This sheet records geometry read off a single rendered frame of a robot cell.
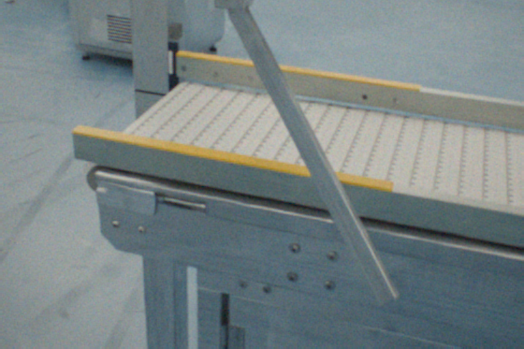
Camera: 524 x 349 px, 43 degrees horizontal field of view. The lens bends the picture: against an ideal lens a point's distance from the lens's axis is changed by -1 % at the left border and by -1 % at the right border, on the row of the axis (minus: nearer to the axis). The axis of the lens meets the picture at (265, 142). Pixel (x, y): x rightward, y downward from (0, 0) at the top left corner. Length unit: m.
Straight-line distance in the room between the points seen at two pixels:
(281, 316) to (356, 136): 0.23
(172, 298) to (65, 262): 0.91
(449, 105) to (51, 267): 1.44
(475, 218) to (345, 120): 0.28
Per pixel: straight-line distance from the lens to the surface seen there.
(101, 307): 1.90
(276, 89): 0.60
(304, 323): 0.83
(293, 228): 0.69
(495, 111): 0.89
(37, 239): 2.19
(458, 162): 0.80
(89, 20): 3.51
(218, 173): 0.68
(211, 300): 0.84
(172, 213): 0.73
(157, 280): 1.20
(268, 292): 0.80
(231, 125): 0.83
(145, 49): 1.00
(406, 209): 0.65
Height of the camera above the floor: 1.21
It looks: 26 degrees down
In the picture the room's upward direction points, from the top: 3 degrees clockwise
